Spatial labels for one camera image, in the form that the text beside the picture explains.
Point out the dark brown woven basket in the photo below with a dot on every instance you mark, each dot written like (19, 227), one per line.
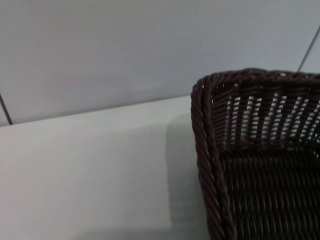
(262, 180)

